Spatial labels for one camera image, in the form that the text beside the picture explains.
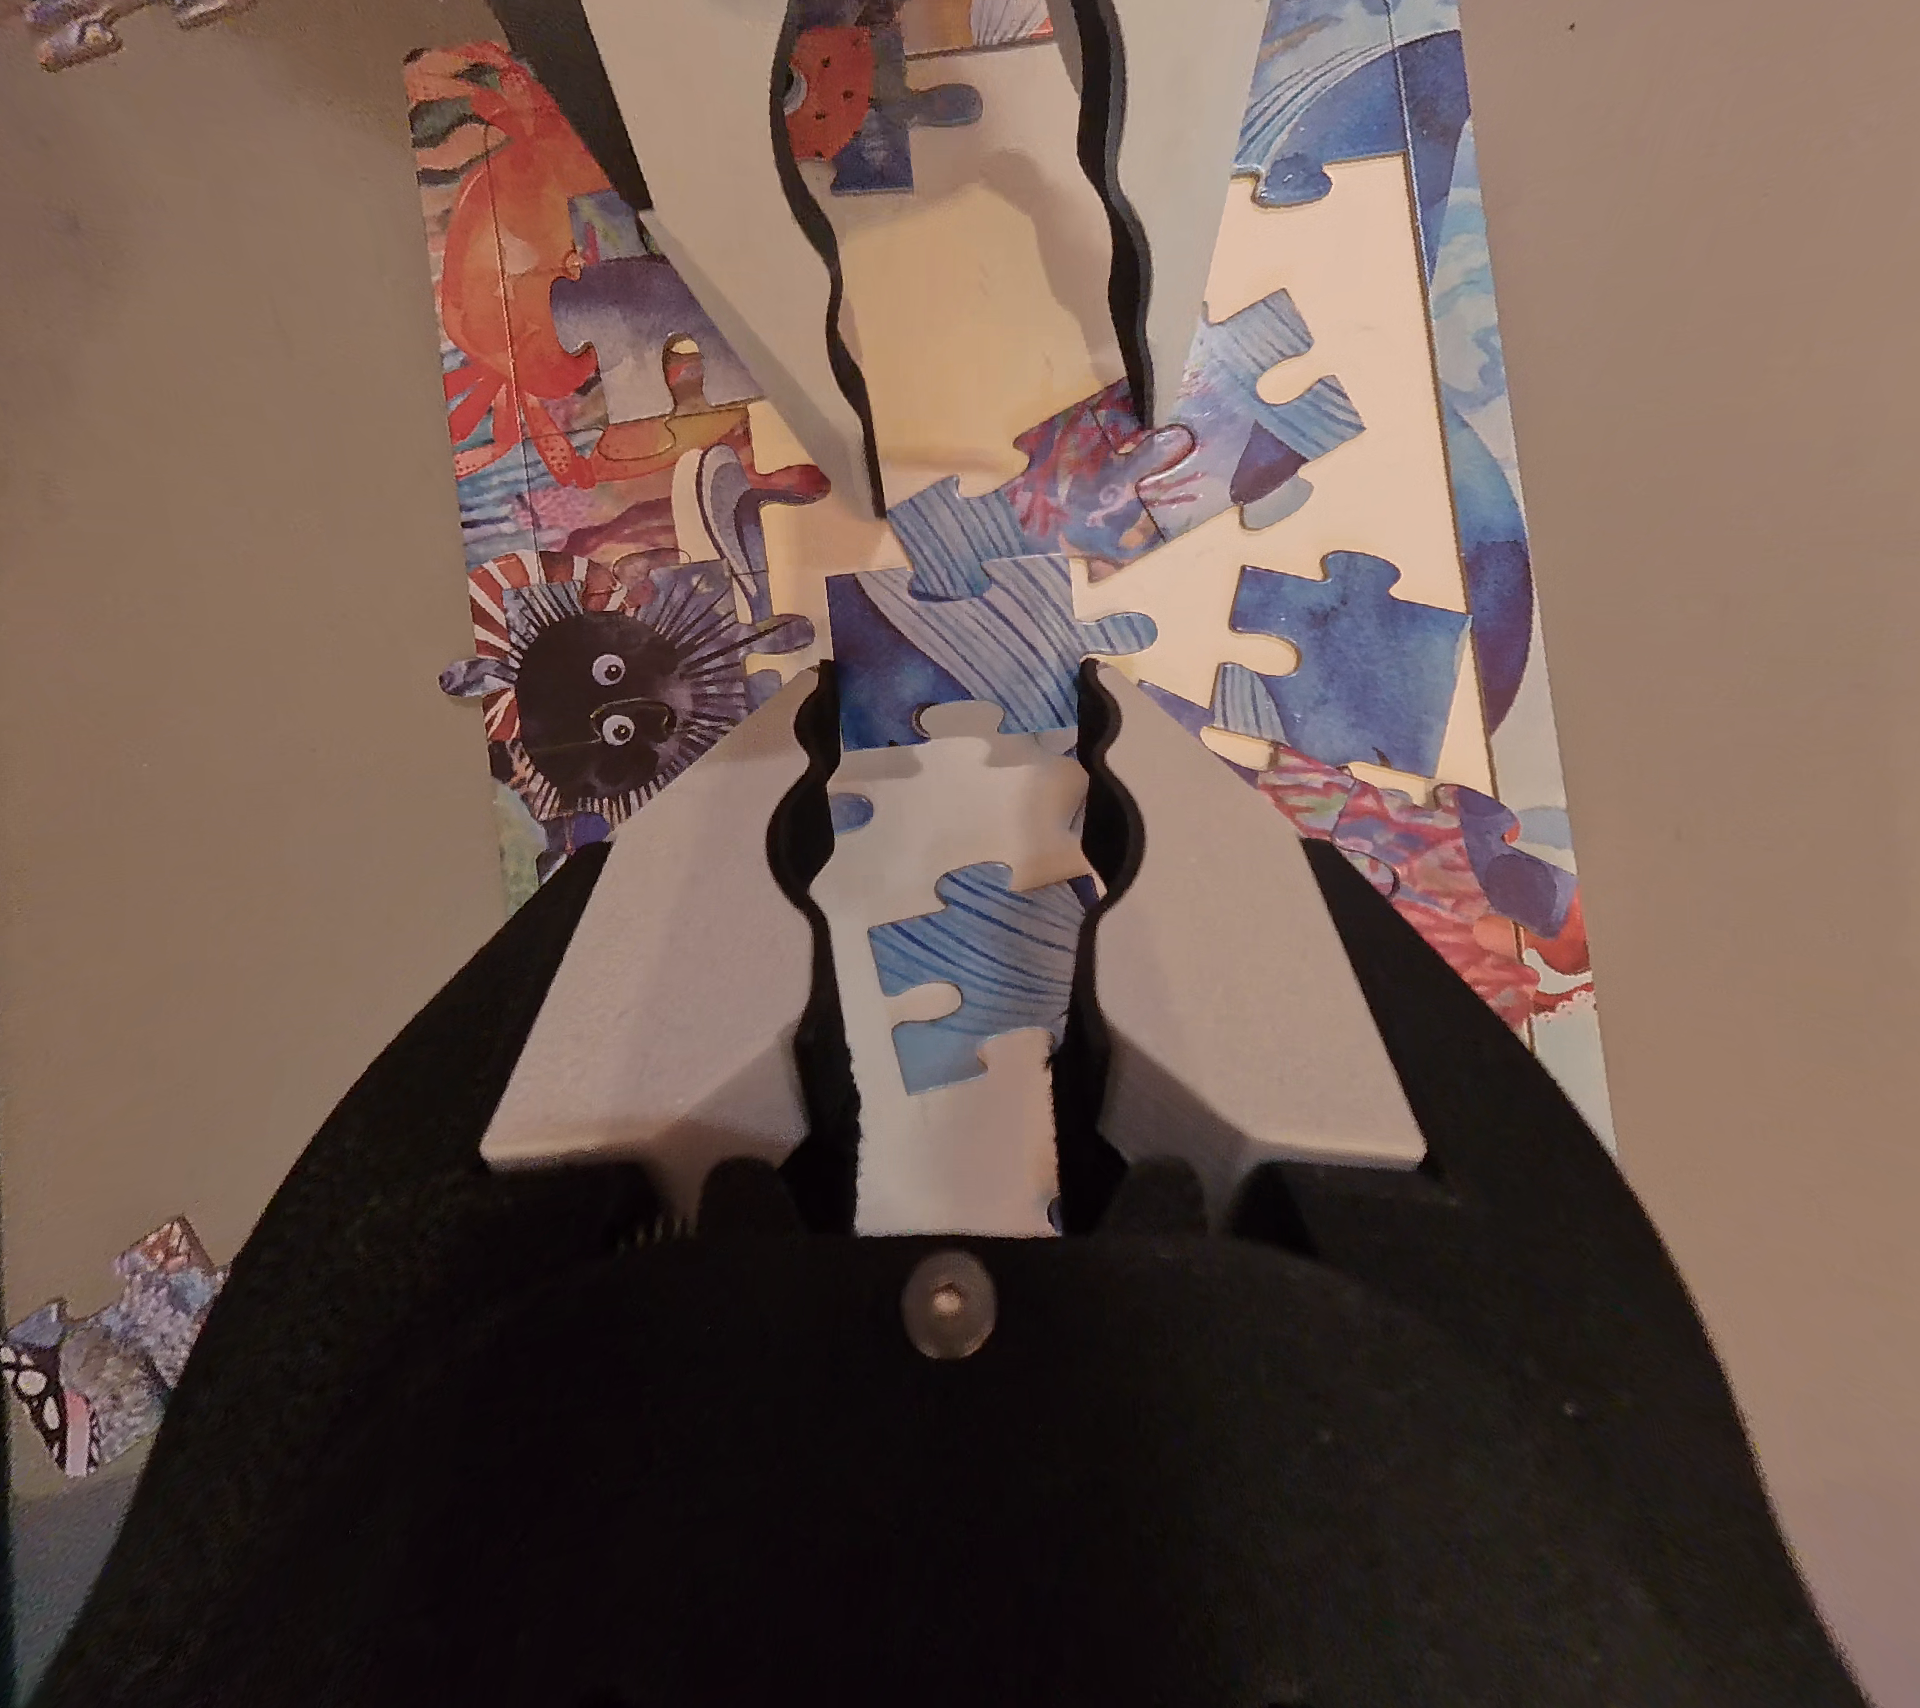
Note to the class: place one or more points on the black sea urchin puzzle piece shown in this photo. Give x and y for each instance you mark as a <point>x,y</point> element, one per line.
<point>600,689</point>

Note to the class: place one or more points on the blue wave puzzle piece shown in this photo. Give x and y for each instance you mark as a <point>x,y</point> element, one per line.
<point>1320,133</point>

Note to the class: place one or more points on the blue striped whale puzzle piece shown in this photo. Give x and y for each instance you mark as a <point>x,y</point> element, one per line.
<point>961,658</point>

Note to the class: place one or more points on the red coral purple puzzle piece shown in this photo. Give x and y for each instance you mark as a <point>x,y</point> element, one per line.
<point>1485,852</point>

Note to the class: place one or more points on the urchin green coral puzzle piece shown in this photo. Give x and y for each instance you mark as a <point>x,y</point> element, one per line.
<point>541,839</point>

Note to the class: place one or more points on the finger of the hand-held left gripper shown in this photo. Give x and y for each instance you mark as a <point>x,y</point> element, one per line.
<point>1185,12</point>
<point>675,12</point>

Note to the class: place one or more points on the lavender coral puzzle piece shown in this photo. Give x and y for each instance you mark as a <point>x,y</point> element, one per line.
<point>134,1302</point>

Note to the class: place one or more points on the red green coral puzzle piece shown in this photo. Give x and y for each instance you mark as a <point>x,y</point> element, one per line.
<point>1320,793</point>

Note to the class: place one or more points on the sea print puzzle board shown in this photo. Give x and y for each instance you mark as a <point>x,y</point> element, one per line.
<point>975,299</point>

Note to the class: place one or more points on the red tipped tail puzzle piece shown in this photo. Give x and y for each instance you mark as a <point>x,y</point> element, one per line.
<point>735,508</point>

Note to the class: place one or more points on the lavender pink spiky puzzle piece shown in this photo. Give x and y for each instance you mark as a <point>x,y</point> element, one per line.
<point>644,329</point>

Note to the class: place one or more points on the black white spotted puzzle piece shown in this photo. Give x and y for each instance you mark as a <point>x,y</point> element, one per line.
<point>53,1416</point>

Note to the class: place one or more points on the navy striped puzzle piece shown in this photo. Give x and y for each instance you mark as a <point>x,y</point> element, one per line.
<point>961,538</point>

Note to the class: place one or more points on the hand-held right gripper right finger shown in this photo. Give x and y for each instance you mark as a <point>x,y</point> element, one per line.
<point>1244,989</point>

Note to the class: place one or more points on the dark blue whale eye piece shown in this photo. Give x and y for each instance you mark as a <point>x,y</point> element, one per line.
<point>1350,673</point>

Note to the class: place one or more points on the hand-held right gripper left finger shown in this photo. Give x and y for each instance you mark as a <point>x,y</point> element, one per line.
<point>660,989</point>

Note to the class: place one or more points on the blue red coral puzzle piece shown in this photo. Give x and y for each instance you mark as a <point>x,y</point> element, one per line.
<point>1081,479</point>

